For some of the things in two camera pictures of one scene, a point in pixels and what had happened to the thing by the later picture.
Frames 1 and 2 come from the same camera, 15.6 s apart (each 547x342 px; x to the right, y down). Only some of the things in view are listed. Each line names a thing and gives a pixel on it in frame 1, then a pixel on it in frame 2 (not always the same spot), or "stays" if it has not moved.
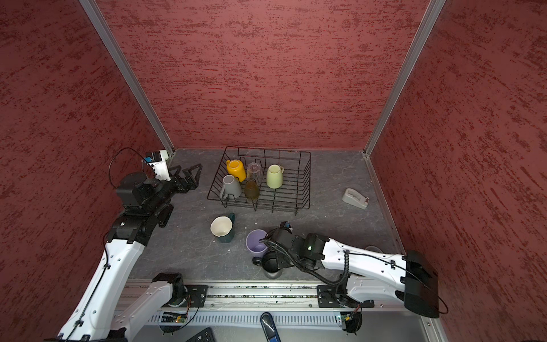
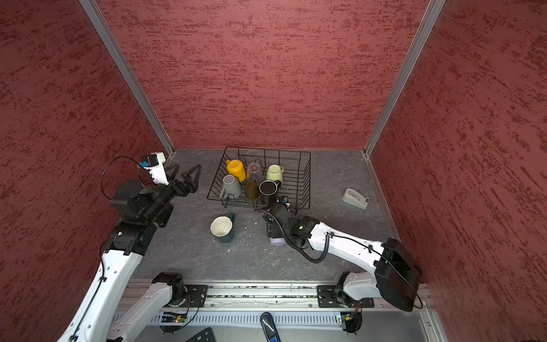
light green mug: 274,176 stays
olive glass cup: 251,189 stays
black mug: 270,263 -> 268,191
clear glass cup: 255,172 stays
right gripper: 280,254 -> 272,229
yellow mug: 236,167 stays
